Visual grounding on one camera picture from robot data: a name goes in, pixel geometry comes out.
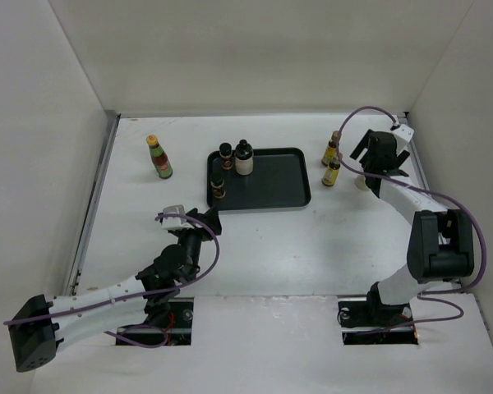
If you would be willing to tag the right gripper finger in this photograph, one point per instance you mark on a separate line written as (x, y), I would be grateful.
(360, 151)
(401, 158)

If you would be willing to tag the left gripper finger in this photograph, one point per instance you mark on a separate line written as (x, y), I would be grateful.
(211, 219)
(193, 217)

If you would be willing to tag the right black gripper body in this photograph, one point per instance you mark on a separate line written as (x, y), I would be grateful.
(366, 163)

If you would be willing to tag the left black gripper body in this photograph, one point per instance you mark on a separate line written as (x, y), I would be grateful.
(191, 240)

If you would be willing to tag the white powder shaker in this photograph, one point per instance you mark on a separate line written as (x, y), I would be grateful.
(360, 183)
(244, 161)

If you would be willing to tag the small spice jar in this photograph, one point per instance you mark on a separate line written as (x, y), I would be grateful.
(226, 156)
(217, 185)

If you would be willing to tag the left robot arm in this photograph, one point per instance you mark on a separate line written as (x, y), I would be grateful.
(42, 328)

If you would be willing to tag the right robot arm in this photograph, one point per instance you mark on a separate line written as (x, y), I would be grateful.
(440, 246)

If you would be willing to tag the rear yellow label bottle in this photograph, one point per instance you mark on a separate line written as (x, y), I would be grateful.
(331, 151)

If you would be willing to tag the yellow label bottle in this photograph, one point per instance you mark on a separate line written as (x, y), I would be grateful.
(332, 168)
(331, 151)

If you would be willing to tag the front yellow label bottle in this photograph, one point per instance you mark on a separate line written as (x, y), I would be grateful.
(332, 168)

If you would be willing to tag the red chili sauce bottle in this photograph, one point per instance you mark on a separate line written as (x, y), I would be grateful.
(159, 158)

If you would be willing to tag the black plastic tray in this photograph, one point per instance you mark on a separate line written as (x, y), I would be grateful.
(279, 180)

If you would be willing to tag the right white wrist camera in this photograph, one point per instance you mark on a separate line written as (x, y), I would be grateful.
(403, 135)

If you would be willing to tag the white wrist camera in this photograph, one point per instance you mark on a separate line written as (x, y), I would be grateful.
(173, 218)
(403, 135)

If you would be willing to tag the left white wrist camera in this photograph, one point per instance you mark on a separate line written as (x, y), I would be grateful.
(173, 218)

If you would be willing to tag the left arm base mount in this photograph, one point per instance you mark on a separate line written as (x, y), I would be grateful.
(174, 327)

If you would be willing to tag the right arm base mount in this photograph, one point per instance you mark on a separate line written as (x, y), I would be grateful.
(361, 327)

